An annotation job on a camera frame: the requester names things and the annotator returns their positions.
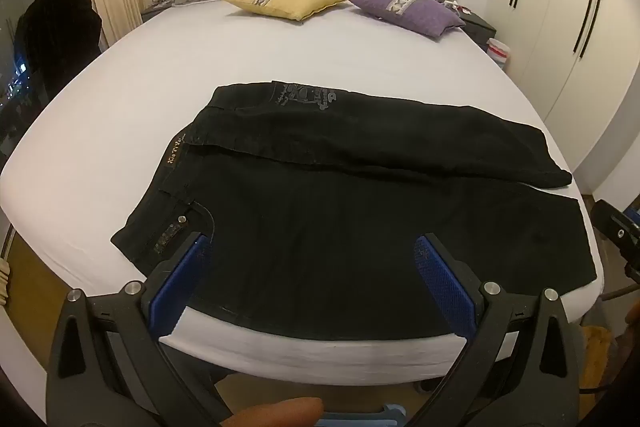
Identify black pants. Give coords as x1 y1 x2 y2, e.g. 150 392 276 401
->
110 80 597 342

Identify white wardrobe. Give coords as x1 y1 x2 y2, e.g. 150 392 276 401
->
492 0 640 188

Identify grey nightstand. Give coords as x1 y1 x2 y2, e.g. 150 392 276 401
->
141 0 176 24

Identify purple cushion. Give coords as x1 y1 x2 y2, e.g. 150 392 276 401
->
347 0 467 40

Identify black garment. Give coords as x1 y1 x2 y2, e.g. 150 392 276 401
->
14 0 103 108

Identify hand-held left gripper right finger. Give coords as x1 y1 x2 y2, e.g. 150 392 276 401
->
405 234 601 427

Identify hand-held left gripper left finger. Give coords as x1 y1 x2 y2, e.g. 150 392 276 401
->
45 232 227 427

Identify dark nightstand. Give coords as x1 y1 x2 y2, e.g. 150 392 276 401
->
440 0 497 52

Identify white bed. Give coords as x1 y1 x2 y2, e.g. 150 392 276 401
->
0 0 606 418

